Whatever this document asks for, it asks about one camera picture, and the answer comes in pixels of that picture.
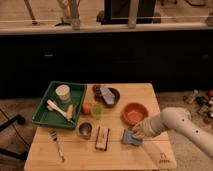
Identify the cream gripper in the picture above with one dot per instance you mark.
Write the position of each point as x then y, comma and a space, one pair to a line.
138, 131

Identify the blue sponge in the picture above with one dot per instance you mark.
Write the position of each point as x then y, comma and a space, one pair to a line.
128, 139

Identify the orange terracotta bowl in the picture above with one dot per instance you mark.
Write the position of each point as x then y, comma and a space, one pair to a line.
134, 112

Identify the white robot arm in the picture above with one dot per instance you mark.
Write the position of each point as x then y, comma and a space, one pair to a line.
179, 120

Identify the brown chocolate bar box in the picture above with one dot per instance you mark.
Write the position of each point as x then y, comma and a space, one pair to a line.
102, 138

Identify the small green cup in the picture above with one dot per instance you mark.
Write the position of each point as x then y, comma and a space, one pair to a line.
96, 111

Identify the grey packet in bowl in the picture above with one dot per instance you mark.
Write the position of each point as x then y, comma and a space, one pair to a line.
108, 96

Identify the small metal cup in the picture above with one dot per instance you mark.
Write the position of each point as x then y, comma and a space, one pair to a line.
85, 130

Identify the orange fruit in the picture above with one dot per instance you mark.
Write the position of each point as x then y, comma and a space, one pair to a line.
86, 108

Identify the dark brown bowl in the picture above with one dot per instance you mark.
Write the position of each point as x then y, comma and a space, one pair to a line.
99, 98

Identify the yellow wedge in tray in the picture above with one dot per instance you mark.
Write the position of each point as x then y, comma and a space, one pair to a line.
69, 112

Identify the green plastic tray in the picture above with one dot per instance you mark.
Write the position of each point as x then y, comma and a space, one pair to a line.
45, 116

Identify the white cup in tray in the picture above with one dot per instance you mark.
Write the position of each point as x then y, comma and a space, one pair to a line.
63, 92

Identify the silver fork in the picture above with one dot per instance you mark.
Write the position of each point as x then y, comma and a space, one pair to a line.
53, 136

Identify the white brush in tray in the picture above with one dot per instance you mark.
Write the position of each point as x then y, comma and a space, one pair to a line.
52, 105

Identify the black chair base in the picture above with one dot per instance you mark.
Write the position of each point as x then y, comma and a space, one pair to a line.
13, 143

